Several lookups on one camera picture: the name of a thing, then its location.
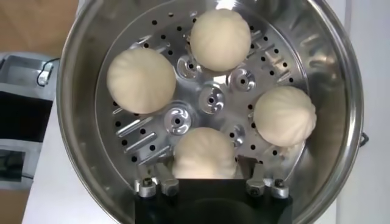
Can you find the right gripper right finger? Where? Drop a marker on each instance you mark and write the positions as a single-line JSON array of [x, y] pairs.
[[256, 185]]

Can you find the grey black robot base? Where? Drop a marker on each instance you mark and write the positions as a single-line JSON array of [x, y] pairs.
[[18, 115]]

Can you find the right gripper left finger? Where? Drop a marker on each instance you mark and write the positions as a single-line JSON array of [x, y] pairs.
[[169, 185]]

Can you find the stainless steel steamer basket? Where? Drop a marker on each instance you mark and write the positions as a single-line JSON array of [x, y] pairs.
[[211, 100]]

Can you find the white steamed baozi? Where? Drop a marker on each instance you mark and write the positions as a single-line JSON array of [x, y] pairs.
[[219, 39], [285, 115], [204, 152], [141, 80]]

